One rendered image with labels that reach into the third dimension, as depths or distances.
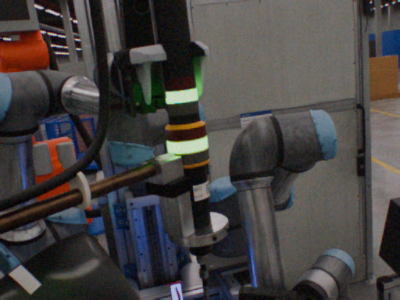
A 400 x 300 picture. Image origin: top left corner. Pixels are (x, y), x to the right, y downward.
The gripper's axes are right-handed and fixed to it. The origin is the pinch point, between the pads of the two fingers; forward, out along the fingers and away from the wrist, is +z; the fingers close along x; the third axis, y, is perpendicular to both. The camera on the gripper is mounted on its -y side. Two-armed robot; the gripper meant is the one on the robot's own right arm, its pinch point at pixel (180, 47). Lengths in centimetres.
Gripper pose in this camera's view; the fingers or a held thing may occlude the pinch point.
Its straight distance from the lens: 39.7
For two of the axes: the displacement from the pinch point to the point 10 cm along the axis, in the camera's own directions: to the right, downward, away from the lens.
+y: 1.1, 9.7, 2.2
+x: -9.1, 1.9, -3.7
